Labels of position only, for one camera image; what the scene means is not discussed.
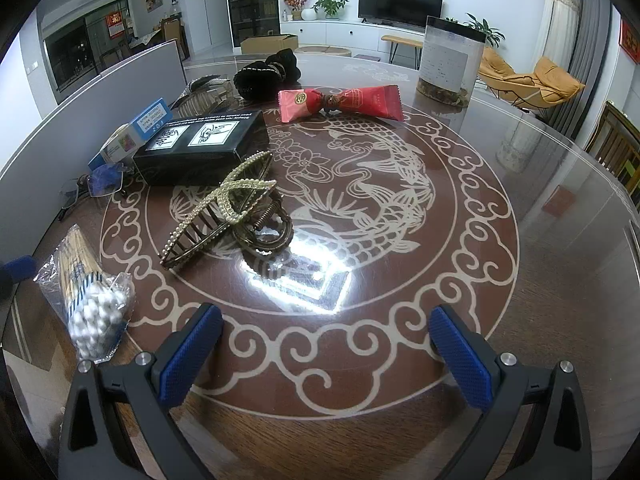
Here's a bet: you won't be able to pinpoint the white television cabinet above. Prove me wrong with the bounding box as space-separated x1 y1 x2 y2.
279 19 426 58

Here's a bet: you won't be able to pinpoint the dark wooden slatted chair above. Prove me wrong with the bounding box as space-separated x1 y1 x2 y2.
585 100 640 196

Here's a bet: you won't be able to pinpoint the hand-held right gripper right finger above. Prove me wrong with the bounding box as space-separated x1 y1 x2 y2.
428 304 593 480

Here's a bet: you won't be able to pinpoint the black box with white prints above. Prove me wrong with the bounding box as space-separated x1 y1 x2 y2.
132 109 271 187

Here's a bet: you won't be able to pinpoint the wooden bench with metal legs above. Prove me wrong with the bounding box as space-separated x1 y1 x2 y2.
381 34 426 68

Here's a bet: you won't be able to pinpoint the covered standing air conditioner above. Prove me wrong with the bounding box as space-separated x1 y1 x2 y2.
532 0 583 76

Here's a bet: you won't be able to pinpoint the red wall hanging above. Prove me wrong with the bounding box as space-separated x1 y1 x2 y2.
617 15 640 66

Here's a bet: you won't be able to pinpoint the red candy packet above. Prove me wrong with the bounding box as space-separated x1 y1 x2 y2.
277 85 406 123

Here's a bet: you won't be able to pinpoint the black glass display cabinet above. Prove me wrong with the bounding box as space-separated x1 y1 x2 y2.
223 0 281 48

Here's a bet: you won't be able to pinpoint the gold rhinestone hair claw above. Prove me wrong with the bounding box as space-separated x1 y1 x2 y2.
159 151 296 267

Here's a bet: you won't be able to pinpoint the brown cardboard box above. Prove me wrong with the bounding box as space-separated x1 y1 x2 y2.
240 33 298 54

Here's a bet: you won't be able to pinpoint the large leafy potted plant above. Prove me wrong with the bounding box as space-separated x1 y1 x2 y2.
462 12 506 48

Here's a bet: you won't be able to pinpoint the gold striped hair clip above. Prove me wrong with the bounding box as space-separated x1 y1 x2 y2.
170 76 236 116

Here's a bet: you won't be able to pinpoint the wooden dining chair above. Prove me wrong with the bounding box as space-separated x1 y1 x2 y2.
160 16 190 58

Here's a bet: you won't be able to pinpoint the black scrunchie with chain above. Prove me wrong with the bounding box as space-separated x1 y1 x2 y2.
233 50 303 98

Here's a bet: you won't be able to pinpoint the orange lounge chair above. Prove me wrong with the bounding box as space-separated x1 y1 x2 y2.
477 46 586 111

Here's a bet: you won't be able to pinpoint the clear cylindrical jar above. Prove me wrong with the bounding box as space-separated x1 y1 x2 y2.
417 16 488 108

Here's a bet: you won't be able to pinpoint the thin-framed glasses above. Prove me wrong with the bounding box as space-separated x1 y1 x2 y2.
56 162 128 221

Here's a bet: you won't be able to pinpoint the bag of cotton swabs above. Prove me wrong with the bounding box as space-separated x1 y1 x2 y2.
34 224 137 363

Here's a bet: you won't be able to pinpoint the black television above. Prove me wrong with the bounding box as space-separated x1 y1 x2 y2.
358 0 444 28

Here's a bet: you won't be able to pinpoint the flower vase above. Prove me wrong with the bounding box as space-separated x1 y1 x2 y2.
282 0 316 22

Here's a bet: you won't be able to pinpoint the brown patterned wooden desktop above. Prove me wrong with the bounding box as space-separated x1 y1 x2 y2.
0 50 640 480

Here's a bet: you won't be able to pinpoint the large white cardboard box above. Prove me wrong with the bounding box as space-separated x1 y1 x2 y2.
0 38 187 271

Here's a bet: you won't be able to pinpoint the green potted plant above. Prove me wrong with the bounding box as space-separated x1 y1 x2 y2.
312 0 349 21

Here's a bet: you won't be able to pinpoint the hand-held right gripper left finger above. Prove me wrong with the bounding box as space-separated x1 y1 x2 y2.
57 302 223 480

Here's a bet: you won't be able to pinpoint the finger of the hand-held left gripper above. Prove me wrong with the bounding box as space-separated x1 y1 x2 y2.
0 255 36 283

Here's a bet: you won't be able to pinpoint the blue and white small box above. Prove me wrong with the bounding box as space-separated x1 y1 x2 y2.
87 98 171 171

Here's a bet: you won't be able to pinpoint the round beige floor cushion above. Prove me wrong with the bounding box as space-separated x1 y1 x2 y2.
295 45 351 58

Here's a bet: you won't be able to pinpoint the red door poster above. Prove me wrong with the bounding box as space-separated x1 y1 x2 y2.
105 10 126 40

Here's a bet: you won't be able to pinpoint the grey curtain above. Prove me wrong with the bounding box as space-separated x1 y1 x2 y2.
540 0 613 136

